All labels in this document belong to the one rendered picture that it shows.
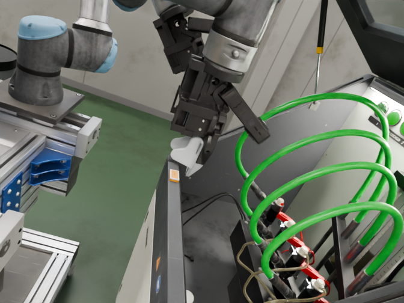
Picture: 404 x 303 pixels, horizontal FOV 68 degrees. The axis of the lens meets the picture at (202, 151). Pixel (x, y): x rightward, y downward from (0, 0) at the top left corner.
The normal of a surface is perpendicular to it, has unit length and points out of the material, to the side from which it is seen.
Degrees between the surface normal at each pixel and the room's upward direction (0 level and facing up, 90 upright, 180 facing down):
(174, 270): 0
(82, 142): 90
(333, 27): 90
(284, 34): 90
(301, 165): 90
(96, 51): 75
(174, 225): 0
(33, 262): 0
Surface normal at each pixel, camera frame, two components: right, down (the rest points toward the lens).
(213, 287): 0.35, -0.81
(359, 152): -0.93, -0.25
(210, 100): 0.10, 0.52
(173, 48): -0.03, 0.26
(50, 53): 0.50, 0.61
